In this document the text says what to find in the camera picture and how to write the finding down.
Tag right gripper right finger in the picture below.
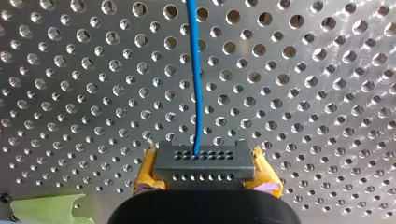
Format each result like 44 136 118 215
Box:
242 145 285 199

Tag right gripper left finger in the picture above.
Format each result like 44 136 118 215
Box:
133 139 166 196

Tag blue cable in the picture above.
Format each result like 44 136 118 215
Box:
152 0 256 190

